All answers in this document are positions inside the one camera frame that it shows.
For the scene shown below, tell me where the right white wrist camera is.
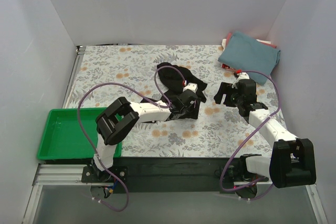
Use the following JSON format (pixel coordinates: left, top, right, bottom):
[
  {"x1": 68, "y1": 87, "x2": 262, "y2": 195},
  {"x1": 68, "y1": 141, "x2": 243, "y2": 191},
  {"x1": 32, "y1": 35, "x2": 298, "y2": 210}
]
[{"x1": 234, "y1": 70, "x2": 249, "y2": 83}]

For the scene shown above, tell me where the floral patterned table mat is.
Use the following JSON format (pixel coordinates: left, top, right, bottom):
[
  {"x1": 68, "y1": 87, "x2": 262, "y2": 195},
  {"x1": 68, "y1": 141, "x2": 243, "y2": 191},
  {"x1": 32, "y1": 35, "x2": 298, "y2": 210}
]
[{"x1": 68, "y1": 45, "x2": 272, "y2": 157}]

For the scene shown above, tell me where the black t shirt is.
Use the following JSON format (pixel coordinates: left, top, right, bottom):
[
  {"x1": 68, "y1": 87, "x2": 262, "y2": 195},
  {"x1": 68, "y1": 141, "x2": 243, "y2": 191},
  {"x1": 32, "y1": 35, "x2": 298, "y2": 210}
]
[{"x1": 157, "y1": 62, "x2": 207, "y2": 120}]

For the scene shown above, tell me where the green plastic tray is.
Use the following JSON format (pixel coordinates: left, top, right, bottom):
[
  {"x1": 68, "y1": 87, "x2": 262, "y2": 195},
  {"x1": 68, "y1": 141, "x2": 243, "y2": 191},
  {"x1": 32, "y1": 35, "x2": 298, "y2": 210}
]
[{"x1": 36, "y1": 108, "x2": 123, "y2": 161}]

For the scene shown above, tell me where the folded red t shirt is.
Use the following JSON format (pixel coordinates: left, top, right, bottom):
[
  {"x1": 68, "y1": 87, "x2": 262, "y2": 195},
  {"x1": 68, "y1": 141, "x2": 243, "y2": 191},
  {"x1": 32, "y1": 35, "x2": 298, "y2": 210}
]
[{"x1": 222, "y1": 33, "x2": 277, "y2": 71}]

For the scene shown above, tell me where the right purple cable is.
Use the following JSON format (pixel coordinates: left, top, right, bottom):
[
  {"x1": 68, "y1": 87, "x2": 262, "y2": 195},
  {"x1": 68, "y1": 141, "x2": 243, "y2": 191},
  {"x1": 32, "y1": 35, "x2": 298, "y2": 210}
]
[{"x1": 219, "y1": 70, "x2": 282, "y2": 200}]

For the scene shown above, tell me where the folded teal t shirt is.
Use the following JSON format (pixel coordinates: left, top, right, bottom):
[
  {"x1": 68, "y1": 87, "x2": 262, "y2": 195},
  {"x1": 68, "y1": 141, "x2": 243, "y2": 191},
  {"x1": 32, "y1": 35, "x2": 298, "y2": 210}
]
[{"x1": 218, "y1": 31, "x2": 280, "y2": 86}]

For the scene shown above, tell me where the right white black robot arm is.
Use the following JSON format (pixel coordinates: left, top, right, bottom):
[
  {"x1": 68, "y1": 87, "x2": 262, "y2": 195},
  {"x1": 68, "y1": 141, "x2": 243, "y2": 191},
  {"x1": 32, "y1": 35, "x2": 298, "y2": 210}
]
[{"x1": 214, "y1": 79, "x2": 317, "y2": 188}]

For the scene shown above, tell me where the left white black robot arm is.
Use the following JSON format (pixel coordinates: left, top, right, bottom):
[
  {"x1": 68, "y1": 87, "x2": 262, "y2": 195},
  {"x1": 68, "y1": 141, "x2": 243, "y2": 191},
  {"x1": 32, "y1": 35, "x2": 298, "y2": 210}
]
[{"x1": 91, "y1": 89, "x2": 201, "y2": 182}]

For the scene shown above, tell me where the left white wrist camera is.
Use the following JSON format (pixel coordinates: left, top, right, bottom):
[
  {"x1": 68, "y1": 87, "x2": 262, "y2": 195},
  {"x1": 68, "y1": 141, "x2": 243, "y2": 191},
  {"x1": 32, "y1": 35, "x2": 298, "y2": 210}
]
[{"x1": 183, "y1": 80, "x2": 198, "y2": 93}]

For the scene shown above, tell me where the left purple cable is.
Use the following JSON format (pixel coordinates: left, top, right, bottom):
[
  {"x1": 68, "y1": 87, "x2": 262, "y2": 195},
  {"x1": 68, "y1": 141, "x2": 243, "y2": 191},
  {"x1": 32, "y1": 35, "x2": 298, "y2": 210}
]
[{"x1": 77, "y1": 66, "x2": 190, "y2": 211}]

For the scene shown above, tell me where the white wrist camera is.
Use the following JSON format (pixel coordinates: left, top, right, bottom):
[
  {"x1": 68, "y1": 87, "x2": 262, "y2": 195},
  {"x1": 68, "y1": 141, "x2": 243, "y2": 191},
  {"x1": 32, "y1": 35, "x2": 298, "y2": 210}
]
[
  {"x1": 183, "y1": 80, "x2": 198, "y2": 93},
  {"x1": 234, "y1": 70, "x2": 249, "y2": 83}
]

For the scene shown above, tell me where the purple cable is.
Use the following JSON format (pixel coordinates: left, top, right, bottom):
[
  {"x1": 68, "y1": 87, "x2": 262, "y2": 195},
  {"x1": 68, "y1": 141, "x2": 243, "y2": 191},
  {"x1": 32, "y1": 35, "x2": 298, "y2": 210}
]
[
  {"x1": 77, "y1": 66, "x2": 190, "y2": 211},
  {"x1": 219, "y1": 70, "x2": 282, "y2": 200}
]

